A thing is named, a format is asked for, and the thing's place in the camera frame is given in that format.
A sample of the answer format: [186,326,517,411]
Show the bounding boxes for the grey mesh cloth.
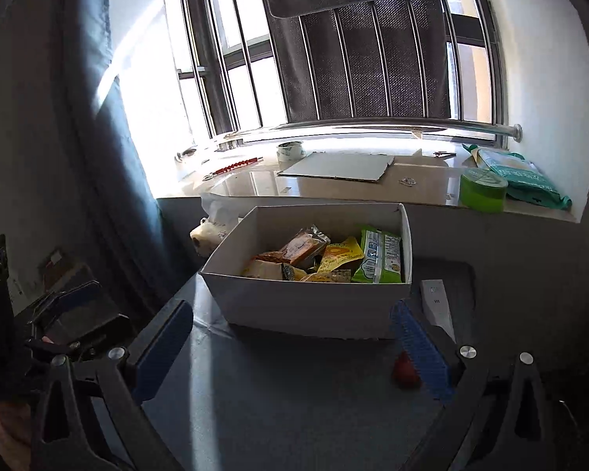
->
[252,0,458,123]

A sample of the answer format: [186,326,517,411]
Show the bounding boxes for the white remote control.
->
[419,279,456,341]

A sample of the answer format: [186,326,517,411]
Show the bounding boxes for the flat cardboard sheet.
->
[276,152,396,183]

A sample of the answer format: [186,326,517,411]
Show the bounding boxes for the green round tin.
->
[459,167,509,214]

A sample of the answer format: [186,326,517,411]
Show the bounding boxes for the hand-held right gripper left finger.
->
[29,299,194,471]

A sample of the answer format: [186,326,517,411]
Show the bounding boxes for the green wipes bag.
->
[464,144,573,211]

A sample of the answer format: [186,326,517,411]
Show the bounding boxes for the white cardboard box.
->
[199,202,413,340]

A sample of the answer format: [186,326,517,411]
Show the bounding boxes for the round rice cracker packet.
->
[243,260,285,280]

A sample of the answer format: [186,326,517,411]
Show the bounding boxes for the blue curtain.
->
[61,0,177,315]

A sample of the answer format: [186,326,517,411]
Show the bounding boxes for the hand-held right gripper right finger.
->
[390,299,563,471]

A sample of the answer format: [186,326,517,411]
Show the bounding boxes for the clear packet with orange snack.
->
[277,226,332,266]

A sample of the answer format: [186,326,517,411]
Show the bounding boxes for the green snack packet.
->
[351,226,403,284]

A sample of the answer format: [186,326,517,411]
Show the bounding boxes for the clear tape roll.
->
[277,141,305,162]

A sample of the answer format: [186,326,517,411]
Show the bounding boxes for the blue-grey table cover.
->
[91,255,477,471]

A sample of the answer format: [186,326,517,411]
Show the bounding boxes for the yellow snack packet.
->
[302,236,365,283]

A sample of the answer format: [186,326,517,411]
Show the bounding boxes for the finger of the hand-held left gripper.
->
[42,311,132,351]
[28,279,101,327]

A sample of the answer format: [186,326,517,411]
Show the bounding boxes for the chrome window rail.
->
[174,122,523,162]

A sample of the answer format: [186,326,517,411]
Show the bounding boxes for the red rounded case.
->
[391,353,423,388]

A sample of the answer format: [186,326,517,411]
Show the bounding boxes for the white plastic bag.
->
[199,191,246,229]

